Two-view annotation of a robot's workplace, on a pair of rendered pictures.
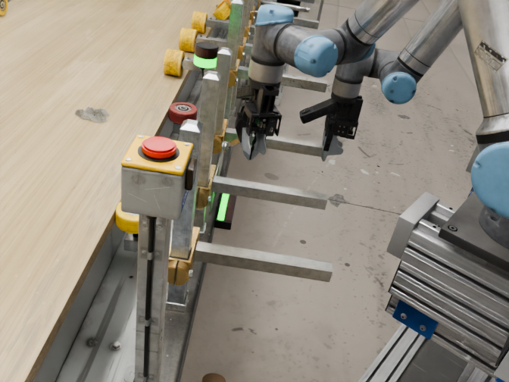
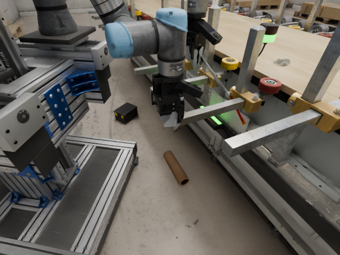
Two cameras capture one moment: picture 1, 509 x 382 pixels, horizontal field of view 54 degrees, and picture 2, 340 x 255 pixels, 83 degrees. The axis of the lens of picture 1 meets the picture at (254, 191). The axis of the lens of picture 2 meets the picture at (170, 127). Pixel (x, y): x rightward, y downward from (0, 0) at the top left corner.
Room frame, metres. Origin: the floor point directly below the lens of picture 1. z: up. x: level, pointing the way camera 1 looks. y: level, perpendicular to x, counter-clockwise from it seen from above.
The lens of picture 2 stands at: (1.78, -0.40, 1.25)
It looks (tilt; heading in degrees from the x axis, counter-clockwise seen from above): 40 degrees down; 157
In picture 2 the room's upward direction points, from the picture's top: straight up
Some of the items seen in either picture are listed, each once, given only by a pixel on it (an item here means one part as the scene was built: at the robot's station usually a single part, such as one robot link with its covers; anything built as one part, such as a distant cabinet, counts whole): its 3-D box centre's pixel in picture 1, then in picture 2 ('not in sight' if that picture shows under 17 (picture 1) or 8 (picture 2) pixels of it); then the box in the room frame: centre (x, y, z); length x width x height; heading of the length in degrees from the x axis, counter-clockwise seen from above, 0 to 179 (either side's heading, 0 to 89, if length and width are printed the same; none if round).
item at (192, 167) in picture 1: (191, 173); not in sight; (0.50, 0.08, 1.20); 0.03 x 0.01 x 0.03; 1
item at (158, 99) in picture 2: (341, 114); (168, 92); (1.31, -0.20, 0.97); 0.09 x 0.08 x 0.12; 91
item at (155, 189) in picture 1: (157, 179); not in sight; (0.50, 0.12, 1.18); 0.07 x 0.07 x 0.08; 1
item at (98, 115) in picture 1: (93, 111); (283, 60); (1.17, 0.45, 0.91); 0.09 x 0.07 x 0.02; 85
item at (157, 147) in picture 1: (158, 149); not in sight; (0.50, 0.12, 1.22); 0.04 x 0.04 x 0.02
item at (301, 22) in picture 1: (277, 18); not in sight; (2.31, 0.03, 0.95); 0.36 x 0.03 x 0.03; 91
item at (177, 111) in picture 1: (182, 124); (266, 93); (1.30, 0.24, 0.85); 0.08 x 0.08 x 0.11
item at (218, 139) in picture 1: (214, 135); (244, 98); (1.28, 0.14, 0.85); 0.13 x 0.06 x 0.05; 1
